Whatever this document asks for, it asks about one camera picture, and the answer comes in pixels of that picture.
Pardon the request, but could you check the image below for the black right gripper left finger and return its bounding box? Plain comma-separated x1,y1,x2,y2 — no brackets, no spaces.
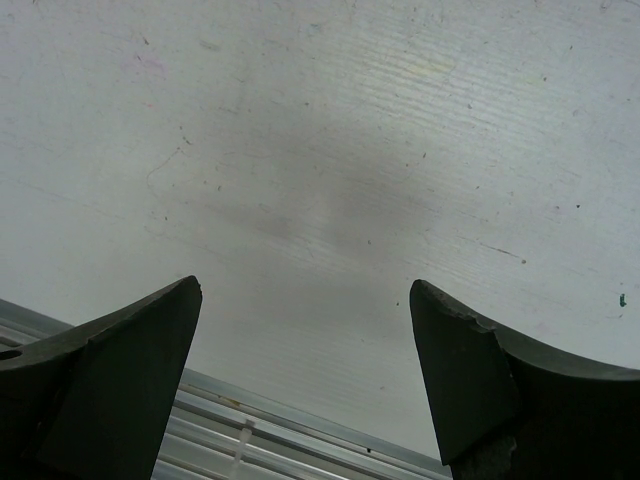
1,276,202,479

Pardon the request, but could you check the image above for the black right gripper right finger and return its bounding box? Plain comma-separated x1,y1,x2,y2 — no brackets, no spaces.
409,280,639,479

